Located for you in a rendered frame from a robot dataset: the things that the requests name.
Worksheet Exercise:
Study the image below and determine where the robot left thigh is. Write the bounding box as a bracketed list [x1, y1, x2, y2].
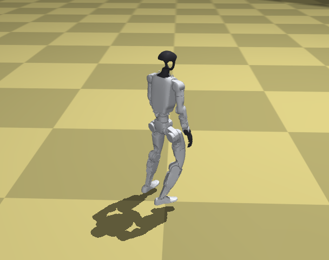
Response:
[148, 120, 165, 162]

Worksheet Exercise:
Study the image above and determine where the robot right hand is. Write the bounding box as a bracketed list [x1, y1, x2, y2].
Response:
[183, 129, 193, 147]

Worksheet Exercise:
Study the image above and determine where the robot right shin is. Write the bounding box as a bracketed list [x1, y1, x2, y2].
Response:
[159, 165, 182, 200]

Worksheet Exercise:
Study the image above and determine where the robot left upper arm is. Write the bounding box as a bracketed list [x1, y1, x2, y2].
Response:
[147, 73, 155, 101]

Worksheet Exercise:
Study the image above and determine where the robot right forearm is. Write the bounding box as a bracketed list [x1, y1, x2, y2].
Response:
[179, 106, 189, 133]

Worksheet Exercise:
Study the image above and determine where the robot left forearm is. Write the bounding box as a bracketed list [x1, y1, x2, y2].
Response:
[149, 101, 159, 118]

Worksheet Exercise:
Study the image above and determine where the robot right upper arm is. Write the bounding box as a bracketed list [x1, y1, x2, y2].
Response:
[172, 80, 185, 114]

